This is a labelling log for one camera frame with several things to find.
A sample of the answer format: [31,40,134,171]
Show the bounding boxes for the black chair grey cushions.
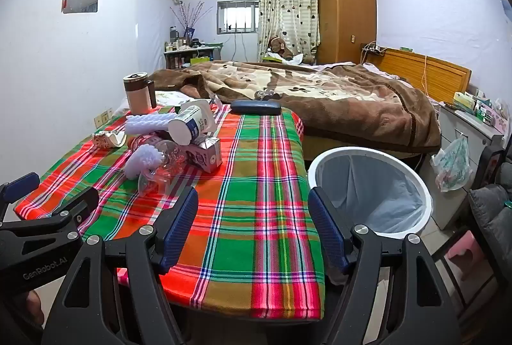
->
[434,145,512,314]

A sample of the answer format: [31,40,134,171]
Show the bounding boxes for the clear red-label plastic bottle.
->
[128,131,188,178]

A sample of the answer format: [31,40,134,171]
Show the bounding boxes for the cluttered white shelf desk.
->
[163,45,225,70]

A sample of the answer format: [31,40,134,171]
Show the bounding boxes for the heart print curtain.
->
[258,0,321,60]

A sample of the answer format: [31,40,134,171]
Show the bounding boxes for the brown teddy bear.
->
[267,36,297,60]

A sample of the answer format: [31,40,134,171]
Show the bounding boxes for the pile of small boxes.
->
[454,89,508,130]

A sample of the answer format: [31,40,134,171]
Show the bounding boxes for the barred window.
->
[217,0,260,35]

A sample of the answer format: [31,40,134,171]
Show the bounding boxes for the row of toiletry bottles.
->
[165,25,209,52]

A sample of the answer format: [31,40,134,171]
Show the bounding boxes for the pink insulated mug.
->
[123,73,157,116]

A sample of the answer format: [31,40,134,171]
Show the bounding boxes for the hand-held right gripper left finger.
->
[42,187,199,345]

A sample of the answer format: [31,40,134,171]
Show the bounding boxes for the plaid red green tablecloth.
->
[14,105,325,319]

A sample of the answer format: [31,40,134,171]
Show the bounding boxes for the white foam fruit net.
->
[123,143,163,180]
[125,112,179,136]

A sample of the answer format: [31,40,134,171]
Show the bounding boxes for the white bedside cabinet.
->
[438,103,505,230]

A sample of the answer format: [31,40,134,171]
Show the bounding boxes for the white blue-label paper cup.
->
[168,100,217,144]

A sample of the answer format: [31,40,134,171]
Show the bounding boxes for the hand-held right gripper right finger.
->
[308,186,460,345]

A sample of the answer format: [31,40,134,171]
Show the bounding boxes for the wooden wardrobe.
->
[316,0,377,66]

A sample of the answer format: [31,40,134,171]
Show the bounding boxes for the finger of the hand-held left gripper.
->
[12,188,99,241]
[0,172,41,218]

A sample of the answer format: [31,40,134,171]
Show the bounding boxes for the hanging clear plastic bag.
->
[430,133,473,192]

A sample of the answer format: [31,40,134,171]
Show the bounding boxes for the patterned paper wrapper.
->
[92,130,128,150]

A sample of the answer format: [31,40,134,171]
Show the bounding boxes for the wooden bed headboard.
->
[362,46,473,102]

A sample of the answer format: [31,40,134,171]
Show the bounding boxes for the dark blue glasses case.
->
[231,99,283,116]

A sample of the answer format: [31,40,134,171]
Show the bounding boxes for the vase with dry branches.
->
[170,1,212,38]

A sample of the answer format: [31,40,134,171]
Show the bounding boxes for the purple milk carton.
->
[188,137,222,172]

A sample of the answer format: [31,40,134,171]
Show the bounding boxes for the brown patterned blanket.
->
[149,60,442,154]

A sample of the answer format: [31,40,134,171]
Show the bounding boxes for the white round waste bin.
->
[307,147,434,238]

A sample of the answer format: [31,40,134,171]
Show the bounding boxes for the floral bed sheet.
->
[154,90,188,108]

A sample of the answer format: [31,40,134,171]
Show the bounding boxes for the pink plastic stool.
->
[444,231,486,262]

